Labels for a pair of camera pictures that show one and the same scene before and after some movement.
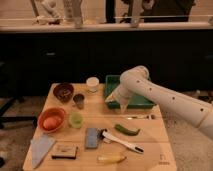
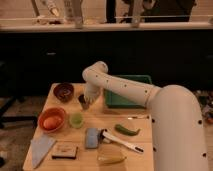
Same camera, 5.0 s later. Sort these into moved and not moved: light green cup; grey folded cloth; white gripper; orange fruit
Moved: white gripper
Not moved: grey folded cloth; light green cup; orange fruit
